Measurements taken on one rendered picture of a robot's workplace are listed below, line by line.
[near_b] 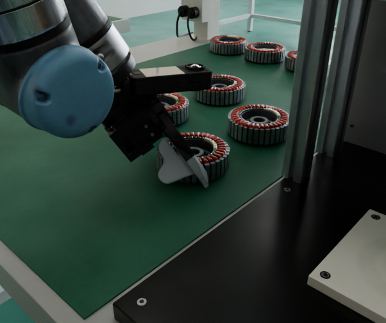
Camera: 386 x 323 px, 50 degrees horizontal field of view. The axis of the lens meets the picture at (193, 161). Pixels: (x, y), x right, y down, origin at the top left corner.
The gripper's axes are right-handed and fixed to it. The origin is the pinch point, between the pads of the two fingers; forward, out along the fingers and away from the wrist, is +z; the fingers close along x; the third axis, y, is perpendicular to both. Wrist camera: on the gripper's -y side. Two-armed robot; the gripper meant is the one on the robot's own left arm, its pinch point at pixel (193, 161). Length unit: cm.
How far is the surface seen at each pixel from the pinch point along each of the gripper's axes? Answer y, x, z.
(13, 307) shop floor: 73, -56, 46
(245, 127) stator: -10.8, -3.7, 3.5
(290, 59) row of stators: -37, -36, 19
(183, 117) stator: -3.8, -15.4, 1.6
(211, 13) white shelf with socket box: -35, -74, 11
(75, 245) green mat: 17.6, 11.9, -9.1
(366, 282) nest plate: -5.7, 31.7, 0.7
